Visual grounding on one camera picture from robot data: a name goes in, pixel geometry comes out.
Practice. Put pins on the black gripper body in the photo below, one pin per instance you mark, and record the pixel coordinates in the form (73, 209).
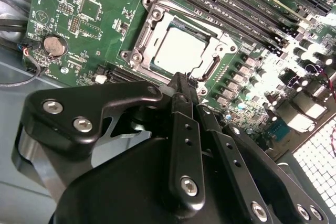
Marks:
(126, 187)

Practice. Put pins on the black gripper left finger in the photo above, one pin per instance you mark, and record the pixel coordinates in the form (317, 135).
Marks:
(78, 103)

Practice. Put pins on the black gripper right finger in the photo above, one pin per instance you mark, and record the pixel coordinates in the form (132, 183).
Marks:
(231, 161)

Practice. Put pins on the metal socket locking lever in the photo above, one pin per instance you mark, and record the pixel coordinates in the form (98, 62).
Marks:
(212, 68)

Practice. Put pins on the metal socket cover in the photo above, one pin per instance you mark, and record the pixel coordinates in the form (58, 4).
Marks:
(155, 28)

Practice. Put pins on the silver CPU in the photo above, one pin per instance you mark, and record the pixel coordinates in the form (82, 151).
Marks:
(181, 48)

